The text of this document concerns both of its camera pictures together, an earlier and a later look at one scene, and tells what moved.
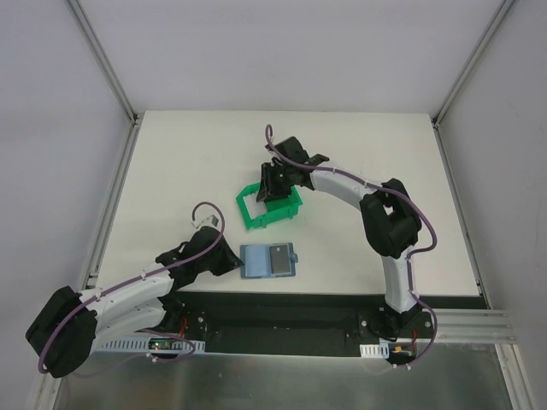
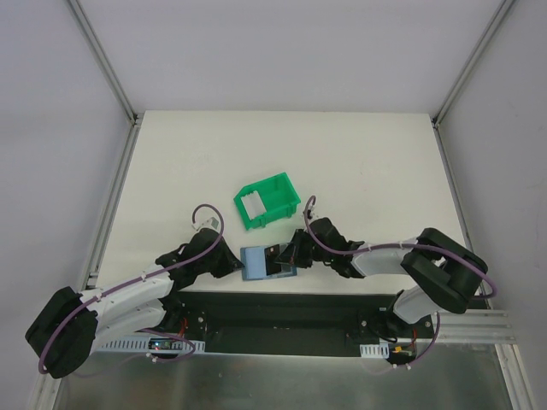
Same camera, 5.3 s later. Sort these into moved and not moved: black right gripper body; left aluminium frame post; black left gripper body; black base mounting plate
Moved: black right gripper body
Not moved: left aluminium frame post; black base mounting plate; black left gripper body
